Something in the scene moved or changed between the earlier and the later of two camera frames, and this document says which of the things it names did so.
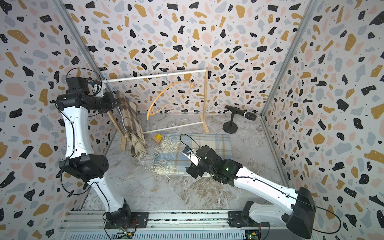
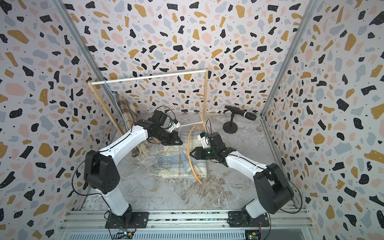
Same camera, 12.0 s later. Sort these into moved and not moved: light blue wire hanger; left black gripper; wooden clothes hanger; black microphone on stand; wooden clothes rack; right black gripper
Moved: left black gripper; light blue wire hanger; wooden clothes hanger; right black gripper
Not moved: black microphone on stand; wooden clothes rack
